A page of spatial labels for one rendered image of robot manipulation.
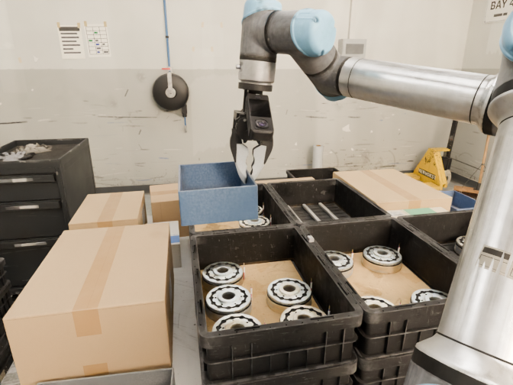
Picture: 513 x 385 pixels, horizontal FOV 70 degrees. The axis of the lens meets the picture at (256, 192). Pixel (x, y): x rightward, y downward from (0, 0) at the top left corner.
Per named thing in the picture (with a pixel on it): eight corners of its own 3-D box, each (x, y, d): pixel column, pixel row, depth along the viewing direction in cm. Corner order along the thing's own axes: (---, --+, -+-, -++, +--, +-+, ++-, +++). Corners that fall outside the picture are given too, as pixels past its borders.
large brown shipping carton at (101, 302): (172, 376, 81) (164, 299, 74) (24, 399, 75) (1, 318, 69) (174, 278, 118) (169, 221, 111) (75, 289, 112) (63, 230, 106)
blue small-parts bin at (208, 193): (258, 218, 72) (257, 185, 69) (181, 226, 69) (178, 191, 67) (242, 187, 90) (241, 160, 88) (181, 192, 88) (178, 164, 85)
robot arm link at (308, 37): (350, 40, 68) (304, 40, 75) (326, -5, 59) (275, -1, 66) (333, 77, 67) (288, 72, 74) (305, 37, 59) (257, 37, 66)
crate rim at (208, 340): (366, 325, 66) (366, 315, 65) (199, 351, 60) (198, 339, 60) (297, 232, 103) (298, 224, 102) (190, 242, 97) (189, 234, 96)
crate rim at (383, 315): (504, 304, 72) (508, 294, 71) (366, 325, 66) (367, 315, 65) (393, 223, 109) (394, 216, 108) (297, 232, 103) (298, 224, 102)
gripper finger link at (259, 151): (259, 178, 85) (262, 139, 82) (262, 186, 80) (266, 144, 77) (245, 177, 85) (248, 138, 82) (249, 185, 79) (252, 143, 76)
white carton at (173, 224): (182, 267, 125) (179, 244, 122) (145, 271, 122) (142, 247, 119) (179, 241, 143) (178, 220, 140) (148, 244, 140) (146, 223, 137)
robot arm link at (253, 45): (266, -5, 64) (234, -3, 70) (260, 59, 68) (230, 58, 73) (294, 3, 70) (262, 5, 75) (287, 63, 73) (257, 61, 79)
